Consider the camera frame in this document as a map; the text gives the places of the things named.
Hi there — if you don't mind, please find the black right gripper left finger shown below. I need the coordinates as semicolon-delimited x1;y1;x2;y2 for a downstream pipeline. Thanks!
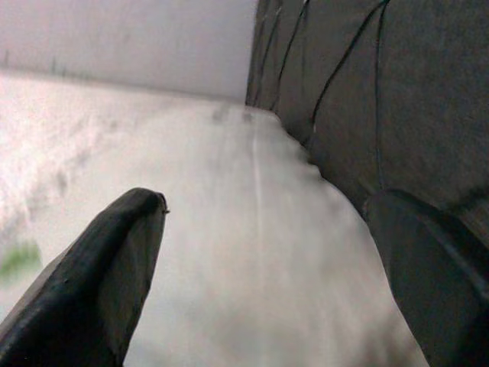
0;187;171;367

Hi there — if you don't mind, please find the beige quilted mattress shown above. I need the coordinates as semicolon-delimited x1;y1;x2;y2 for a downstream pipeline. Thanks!
0;70;245;230

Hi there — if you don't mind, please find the white pillow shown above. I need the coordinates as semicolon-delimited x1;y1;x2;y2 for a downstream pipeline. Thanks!
0;102;431;367

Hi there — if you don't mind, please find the black drawer cabinet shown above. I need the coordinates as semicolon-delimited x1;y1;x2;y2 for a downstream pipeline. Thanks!
244;0;489;245

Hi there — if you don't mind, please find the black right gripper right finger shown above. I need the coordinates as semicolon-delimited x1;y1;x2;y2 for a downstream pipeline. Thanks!
362;189;489;367

